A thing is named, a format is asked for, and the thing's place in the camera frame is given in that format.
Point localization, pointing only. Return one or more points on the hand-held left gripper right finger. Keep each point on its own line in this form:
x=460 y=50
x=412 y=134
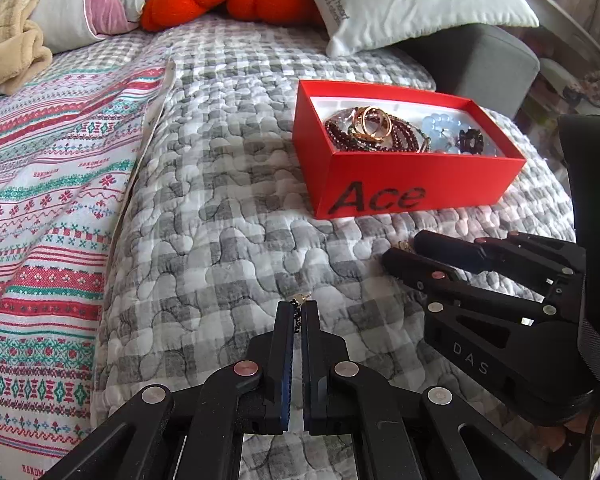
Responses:
x=306 y=385

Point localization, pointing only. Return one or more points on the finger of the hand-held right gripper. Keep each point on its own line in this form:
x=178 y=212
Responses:
x=410 y=265
x=445 y=250

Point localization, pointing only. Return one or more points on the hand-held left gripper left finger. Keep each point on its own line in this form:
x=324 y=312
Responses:
x=288 y=385

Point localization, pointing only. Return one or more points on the red cardboard box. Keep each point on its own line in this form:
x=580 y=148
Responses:
x=405 y=195

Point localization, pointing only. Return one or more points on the small black flower ornament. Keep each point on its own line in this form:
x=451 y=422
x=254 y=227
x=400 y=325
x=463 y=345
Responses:
x=470 y=140

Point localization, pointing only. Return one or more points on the gold bangles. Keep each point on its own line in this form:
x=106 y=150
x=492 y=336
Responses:
x=366 y=133

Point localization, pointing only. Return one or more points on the grey upholstered ottoman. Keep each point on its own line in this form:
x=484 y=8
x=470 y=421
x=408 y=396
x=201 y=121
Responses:
x=485 y=65

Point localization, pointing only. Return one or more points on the white shelf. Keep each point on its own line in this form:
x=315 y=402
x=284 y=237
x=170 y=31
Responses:
x=555 y=5

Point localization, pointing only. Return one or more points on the red green patterned sheet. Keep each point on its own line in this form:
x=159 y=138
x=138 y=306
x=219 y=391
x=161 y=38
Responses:
x=55 y=185

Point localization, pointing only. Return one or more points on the beige fleece blanket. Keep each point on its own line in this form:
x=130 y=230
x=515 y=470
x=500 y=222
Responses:
x=10 y=60

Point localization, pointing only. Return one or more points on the white pillow with pink trim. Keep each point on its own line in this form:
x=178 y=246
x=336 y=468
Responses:
x=65 y=5

